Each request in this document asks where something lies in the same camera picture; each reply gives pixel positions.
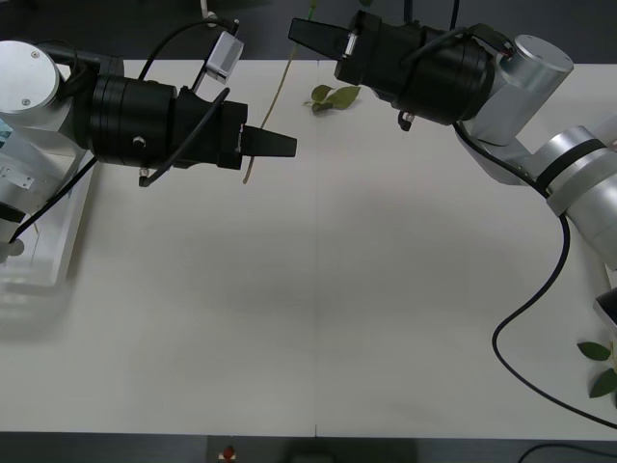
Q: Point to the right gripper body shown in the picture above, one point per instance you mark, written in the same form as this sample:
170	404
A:
376	53

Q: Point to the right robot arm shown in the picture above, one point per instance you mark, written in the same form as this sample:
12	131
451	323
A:
530	87

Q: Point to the white chair caster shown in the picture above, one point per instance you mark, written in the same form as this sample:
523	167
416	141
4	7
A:
208	12

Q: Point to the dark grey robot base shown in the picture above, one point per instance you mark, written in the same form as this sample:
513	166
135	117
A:
308	453

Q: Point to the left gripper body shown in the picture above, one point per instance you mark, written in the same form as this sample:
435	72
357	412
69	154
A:
226	137

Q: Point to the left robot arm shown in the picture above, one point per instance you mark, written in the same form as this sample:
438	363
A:
120	120

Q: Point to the green leaf sprig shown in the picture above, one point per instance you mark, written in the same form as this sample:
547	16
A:
344	95
595	350

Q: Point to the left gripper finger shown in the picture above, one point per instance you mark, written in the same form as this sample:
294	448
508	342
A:
270	144

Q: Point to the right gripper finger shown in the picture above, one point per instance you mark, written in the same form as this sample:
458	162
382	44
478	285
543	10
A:
318	39

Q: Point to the red button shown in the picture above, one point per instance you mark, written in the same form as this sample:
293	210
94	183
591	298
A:
227	454

